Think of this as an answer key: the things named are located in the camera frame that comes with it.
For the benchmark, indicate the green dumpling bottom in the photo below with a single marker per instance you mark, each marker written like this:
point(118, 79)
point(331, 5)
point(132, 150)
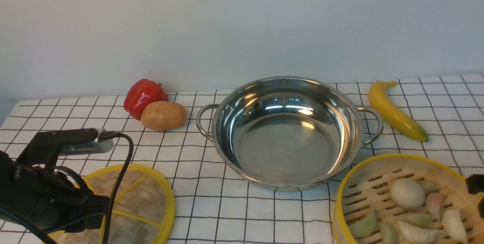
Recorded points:
point(388, 233)

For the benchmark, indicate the white dumpling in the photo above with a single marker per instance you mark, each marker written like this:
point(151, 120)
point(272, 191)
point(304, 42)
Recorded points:
point(453, 225)
point(417, 235)

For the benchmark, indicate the green dumpling middle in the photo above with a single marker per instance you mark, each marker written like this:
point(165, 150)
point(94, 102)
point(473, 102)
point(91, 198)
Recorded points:
point(421, 220)

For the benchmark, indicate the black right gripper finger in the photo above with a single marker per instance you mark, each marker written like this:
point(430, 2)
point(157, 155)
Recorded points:
point(475, 183)

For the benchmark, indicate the green dumpling top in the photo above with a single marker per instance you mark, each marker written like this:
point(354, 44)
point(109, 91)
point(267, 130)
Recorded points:
point(429, 186)

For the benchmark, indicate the checkered white tablecloth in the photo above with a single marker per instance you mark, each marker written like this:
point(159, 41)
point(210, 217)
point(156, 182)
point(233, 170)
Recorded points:
point(214, 204)

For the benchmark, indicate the white dumpling right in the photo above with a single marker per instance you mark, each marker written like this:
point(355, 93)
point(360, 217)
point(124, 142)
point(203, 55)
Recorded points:
point(453, 225)

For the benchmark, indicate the brown potato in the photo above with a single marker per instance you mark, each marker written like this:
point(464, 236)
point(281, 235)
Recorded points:
point(163, 115)

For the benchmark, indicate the red bell pepper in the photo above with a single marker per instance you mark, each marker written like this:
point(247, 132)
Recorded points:
point(141, 94)

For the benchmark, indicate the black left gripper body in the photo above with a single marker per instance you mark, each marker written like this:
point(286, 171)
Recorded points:
point(49, 200)

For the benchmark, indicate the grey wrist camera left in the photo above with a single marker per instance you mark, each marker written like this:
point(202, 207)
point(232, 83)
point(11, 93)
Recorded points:
point(46, 147)

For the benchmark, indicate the pink dumpling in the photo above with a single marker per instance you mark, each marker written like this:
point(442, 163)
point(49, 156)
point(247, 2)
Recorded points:
point(434, 203)

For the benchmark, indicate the yellow banana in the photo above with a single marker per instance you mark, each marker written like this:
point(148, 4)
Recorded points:
point(391, 114)

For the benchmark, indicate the green dumpling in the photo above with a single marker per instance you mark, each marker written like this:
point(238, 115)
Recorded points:
point(388, 233)
point(421, 220)
point(429, 186)
point(365, 226)

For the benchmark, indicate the white round bun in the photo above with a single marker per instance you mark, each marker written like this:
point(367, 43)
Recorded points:
point(407, 193)

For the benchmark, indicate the bamboo steamer lid yellow rim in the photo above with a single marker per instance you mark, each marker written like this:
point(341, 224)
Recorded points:
point(144, 211)

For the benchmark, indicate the bamboo steamer basket yellow rim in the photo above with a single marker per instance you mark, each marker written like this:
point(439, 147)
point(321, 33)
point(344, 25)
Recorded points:
point(366, 188)

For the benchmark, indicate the stainless steel pot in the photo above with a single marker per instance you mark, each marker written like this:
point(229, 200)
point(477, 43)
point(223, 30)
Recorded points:
point(288, 133)

